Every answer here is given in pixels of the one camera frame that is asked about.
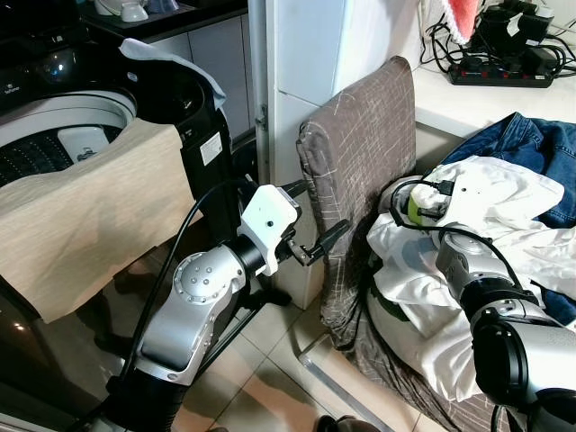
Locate white shirt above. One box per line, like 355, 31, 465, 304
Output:
364, 155, 576, 403

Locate grey top-loading washing machine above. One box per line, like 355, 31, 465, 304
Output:
0, 85, 138, 190

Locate yellow-green small item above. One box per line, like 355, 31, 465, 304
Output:
408, 193, 429, 226

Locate black metal stand leg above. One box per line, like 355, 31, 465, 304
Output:
175, 270, 302, 379

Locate brown checked fabric chair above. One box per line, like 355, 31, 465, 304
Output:
295, 56, 505, 432

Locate black appliance with grey lid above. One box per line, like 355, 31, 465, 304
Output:
120, 38, 237, 244

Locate blue denim jeans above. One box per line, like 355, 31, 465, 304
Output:
438, 112, 576, 327

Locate white tall cabinet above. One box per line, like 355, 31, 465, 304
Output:
247, 0, 424, 311

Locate black power strip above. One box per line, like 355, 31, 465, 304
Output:
448, 59, 555, 89

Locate black power adapter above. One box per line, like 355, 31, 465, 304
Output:
475, 4, 541, 57

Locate dark shelf board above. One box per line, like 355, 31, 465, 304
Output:
79, 0, 249, 41

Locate red and white cloth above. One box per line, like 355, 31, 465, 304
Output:
421, 0, 484, 46

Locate white cup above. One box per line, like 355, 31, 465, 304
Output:
119, 0, 150, 23

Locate black glossy washer lid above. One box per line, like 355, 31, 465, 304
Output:
0, 18, 122, 113

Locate dark glossy appliance front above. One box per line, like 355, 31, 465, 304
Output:
0, 243, 172, 432

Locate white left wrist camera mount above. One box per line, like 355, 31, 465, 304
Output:
238, 184, 302, 273

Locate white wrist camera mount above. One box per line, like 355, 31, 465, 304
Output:
238, 184, 302, 273
446, 173, 507, 228

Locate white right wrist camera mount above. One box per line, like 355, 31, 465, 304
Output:
446, 173, 507, 228

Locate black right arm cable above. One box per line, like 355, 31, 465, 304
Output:
387, 178, 509, 289

